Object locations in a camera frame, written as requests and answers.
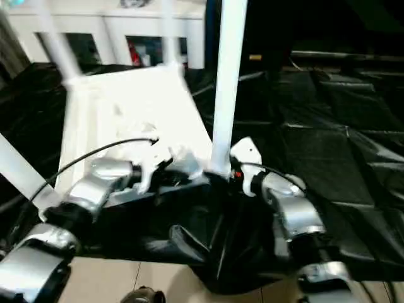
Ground white plastic table leg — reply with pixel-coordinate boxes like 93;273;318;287
33;0;84;84
210;0;249;177
160;0;185;71
0;134;64;213

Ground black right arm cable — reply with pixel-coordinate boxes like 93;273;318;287
240;162;310;194

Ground shiny silver ornament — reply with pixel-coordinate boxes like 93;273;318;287
120;0;152;8

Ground white plastic table top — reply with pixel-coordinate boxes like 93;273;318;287
56;63;215;204

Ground dark grey bar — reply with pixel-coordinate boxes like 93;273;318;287
290;51;404;64

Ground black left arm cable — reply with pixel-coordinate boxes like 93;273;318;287
28;137;158;204

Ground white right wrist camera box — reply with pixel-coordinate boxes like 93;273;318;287
229;137;263;196

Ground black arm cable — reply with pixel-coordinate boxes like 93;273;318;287
28;137;158;204
240;162;310;194

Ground white glass-door cabinet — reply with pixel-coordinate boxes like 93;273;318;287
0;0;206;69

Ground black robot left foot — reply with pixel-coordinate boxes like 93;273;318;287
120;287;167;303

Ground black mat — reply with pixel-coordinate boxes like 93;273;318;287
0;60;404;294

